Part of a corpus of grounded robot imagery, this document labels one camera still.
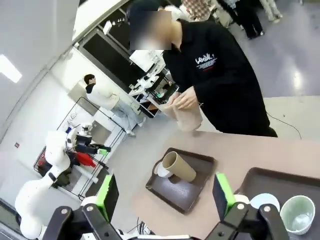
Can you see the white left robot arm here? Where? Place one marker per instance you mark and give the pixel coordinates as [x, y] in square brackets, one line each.
[56, 155]

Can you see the person's right hand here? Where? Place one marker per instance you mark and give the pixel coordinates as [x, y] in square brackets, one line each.
[173, 100]

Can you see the light blue plate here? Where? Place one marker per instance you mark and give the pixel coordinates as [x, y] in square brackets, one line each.
[265, 200]

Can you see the shiny metal bowl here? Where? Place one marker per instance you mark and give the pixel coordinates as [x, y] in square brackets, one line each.
[178, 166]

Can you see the white wall box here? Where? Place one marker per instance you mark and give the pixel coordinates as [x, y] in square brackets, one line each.
[108, 27]

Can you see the pale green cup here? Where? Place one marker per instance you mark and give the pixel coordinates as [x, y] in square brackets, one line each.
[297, 215]

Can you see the person in white trousers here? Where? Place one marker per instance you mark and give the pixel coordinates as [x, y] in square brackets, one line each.
[271, 10]

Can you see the olive green bag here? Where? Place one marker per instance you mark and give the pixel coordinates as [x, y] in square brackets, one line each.
[62, 178]

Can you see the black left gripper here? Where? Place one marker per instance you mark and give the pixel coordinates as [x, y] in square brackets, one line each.
[85, 145]

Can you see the person in white hoodie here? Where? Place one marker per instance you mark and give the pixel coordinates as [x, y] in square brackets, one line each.
[100, 93]

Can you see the person in checkered top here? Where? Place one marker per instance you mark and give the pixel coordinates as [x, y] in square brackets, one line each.
[197, 7]

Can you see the person's left forearm black sleeve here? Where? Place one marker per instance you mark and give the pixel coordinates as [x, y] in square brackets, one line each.
[207, 92]

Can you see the white lab shelving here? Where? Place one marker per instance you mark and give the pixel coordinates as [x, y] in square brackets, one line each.
[150, 85]

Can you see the small white plate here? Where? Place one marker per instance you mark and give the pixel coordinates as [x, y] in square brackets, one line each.
[161, 171]

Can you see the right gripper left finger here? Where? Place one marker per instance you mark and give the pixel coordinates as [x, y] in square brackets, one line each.
[105, 200]

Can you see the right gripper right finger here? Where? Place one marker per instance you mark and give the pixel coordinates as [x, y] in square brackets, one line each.
[222, 197]

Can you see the red cloth item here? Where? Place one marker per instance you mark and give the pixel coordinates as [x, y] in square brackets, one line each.
[86, 158]

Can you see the person's left hand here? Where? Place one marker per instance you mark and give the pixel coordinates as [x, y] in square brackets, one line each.
[187, 99]

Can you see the ceiling light panel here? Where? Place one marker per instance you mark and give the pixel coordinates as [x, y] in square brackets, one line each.
[8, 68]

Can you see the person in black trousers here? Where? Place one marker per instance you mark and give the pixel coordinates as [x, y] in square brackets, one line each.
[251, 17]

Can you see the dark brown tray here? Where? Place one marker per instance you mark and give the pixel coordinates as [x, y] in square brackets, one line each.
[175, 195]
[282, 180]

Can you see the beige cloth mat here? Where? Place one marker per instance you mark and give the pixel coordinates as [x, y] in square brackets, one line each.
[186, 118]

